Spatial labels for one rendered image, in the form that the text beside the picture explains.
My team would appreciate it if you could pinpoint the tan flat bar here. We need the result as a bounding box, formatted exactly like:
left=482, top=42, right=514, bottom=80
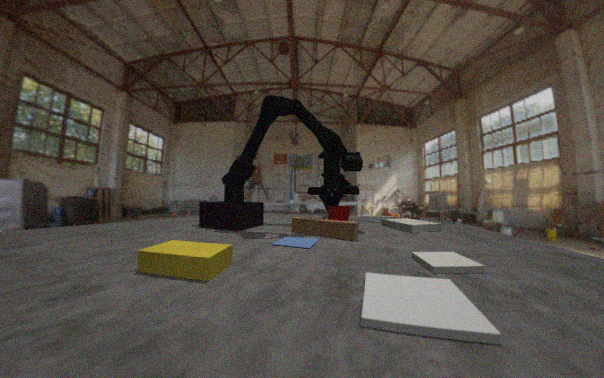
left=292, top=217, right=359, bottom=241

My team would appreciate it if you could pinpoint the white flat slab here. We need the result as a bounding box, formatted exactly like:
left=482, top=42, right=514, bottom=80
left=361, top=272, right=502, bottom=345

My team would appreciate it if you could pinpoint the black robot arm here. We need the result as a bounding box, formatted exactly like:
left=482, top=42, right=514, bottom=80
left=221, top=95, right=363, bottom=204

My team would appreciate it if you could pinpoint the yellow flat block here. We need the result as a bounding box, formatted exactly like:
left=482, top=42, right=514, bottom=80
left=137, top=240, right=233, bottom=281

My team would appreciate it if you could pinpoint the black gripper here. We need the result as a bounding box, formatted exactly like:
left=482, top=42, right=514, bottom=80
left=308, top=169, right=359, bottom=212

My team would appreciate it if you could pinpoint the white rectangular block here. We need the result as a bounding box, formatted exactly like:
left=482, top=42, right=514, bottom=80
left=381, top=218, right=443, bottom=233

